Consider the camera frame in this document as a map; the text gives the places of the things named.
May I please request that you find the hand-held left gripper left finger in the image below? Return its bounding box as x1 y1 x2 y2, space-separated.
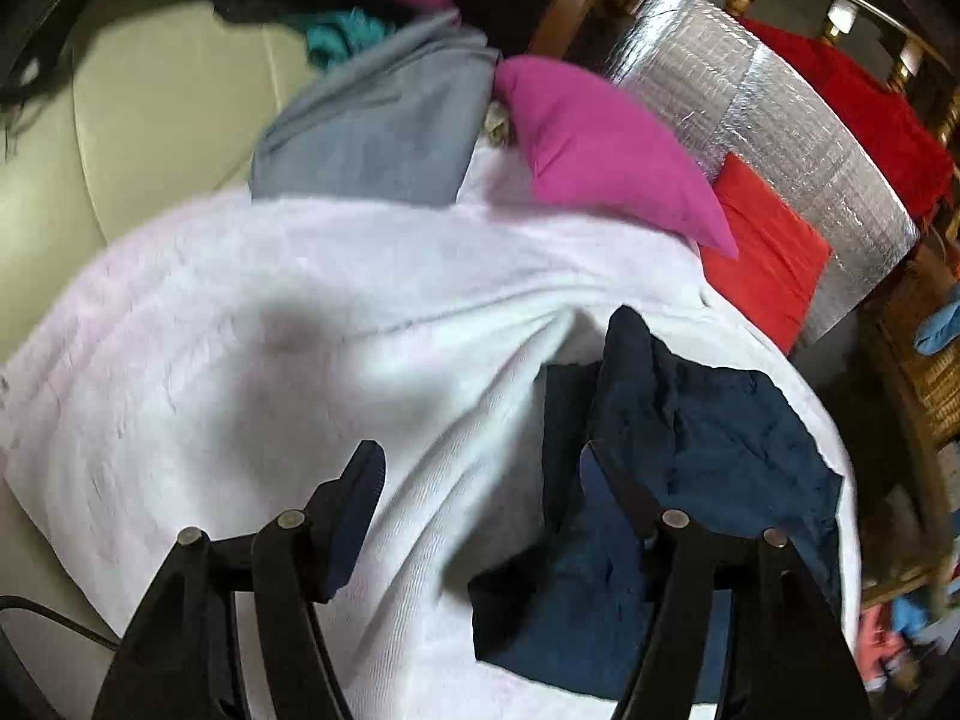
94 439 387 720

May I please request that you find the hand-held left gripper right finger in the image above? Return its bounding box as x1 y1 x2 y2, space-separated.
581 441 871 720

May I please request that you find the navy blue jacket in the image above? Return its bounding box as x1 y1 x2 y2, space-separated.
469 306 845 692

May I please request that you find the pile of colourful clothes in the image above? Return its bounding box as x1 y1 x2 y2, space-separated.
859 585 947 692

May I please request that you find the white fleece blanket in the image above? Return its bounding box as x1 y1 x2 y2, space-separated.
0 142 863 720

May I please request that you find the red garment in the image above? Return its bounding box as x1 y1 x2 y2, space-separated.
697 154 835 351

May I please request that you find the wicker basket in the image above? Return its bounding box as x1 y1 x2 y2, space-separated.
862 270 960 452

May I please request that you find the magenta cloth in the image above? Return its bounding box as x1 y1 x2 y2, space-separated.
491 56 741 260

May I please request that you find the blue cloth item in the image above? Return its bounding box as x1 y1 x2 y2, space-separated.
915 310 960 359

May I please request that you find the grey garment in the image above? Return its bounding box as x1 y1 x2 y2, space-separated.
250 10 501 209

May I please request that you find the silver quilted foil mat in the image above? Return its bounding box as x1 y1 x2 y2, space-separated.
600 0 921 350

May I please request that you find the cream sofa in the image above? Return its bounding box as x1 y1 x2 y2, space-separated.
0 0 310 383

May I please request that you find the red cloth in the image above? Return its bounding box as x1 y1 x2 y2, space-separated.
739 15 955 224

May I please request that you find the teal garment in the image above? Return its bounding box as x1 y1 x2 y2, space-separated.
304 7 396 74

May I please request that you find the black cable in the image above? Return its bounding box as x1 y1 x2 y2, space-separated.
0 595 122 720

